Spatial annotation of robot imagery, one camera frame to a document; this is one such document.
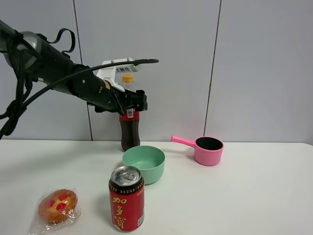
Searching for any cola bottle yellow cap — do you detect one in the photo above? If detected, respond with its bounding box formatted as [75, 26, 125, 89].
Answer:
[118, 74, 141, 153]

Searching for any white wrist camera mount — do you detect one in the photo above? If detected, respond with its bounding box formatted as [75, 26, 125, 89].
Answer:
[96, 64, 141, 92]

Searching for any pink toy saucepan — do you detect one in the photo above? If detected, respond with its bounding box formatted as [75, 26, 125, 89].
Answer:
[171, 135, 224, 166]

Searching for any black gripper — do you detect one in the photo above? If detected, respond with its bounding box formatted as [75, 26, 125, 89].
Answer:
[88, 78, 148, 113]

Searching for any green plastic bowl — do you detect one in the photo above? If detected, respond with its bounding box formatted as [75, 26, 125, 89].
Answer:
[122, 145, 165, 185]

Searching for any black cable bundle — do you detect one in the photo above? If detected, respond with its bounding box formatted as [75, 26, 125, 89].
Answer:
[0, 28, 159, 140]

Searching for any wrapped fruit pastry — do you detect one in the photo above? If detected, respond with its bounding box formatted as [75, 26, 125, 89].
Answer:
[28, 188, 81, 235]

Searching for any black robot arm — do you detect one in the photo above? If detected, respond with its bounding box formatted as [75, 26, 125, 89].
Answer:
[0, 22, 156, 116]

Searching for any red herbal tea can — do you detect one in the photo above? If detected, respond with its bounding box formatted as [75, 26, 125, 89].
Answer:
[109, 166, 145, 232]

